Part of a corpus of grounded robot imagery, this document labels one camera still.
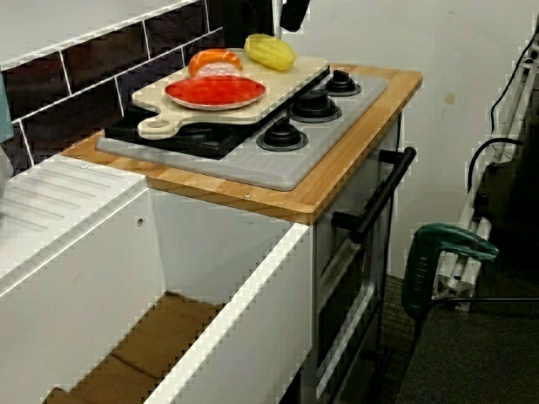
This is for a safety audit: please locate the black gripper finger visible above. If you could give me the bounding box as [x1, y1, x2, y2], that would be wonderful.
[280, 0, 312, 31]

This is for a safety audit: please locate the yellow toy corn cob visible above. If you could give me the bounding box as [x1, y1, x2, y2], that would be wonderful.
[244, 32, 296, 72]

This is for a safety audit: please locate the toy salmon nigiri sushi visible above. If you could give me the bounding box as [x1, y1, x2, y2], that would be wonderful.
[188, 48, 244, 79]

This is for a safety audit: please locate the light wooden cutting board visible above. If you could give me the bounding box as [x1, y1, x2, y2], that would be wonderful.
[131, 46, 330, 139]

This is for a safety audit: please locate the large black stove knob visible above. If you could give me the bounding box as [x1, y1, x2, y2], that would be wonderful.
[286, 88, 342, 124]

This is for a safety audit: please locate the red round plate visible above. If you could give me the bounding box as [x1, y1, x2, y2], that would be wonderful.
[163, 75, 266, 111]

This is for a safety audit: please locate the small black stove knob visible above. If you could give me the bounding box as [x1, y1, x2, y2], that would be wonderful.
[255, 116, 308, 152]

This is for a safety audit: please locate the grey toy stove top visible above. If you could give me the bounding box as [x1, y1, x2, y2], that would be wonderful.
[95, 69, 388, 190]

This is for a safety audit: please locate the black burner grate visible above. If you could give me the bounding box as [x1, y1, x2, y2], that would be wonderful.
[104, 66, 331, 160]

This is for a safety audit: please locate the wooden kitchen countertop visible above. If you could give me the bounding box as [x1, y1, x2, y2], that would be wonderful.
[60, 62, 423, 224]

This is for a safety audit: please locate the dark tile backsplash panel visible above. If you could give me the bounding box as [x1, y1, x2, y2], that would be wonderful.
[0, 0, 226, 178]

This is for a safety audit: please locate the white toy oven front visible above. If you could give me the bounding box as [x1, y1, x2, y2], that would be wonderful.
[312, 111, 407, 404]

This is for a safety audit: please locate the black equipment case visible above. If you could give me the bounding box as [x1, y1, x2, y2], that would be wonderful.
[472, 96, 539, 264]

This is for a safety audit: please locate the teal box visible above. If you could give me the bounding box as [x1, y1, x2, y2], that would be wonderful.
[0, 75, 15, 144]

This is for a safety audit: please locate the white toy sink basin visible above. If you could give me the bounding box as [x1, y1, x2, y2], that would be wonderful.
[0, 153, 314, 404]

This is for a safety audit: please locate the brown cardboard sheet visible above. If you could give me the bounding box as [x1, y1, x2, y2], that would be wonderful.
[41, 290, 230, 404]

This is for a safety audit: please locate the black oven door handle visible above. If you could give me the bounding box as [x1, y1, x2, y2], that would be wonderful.
[330, 146, 417, 245]

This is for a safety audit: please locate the thin black cable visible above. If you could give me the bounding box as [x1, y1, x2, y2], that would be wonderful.
[489, 37, 536, 136]

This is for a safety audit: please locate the thick black cable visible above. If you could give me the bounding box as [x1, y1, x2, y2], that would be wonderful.
[467, 136, 526, 199]

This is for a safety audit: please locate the aluminium frame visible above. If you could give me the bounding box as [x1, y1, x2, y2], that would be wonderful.
[432, 31, 539, 313]

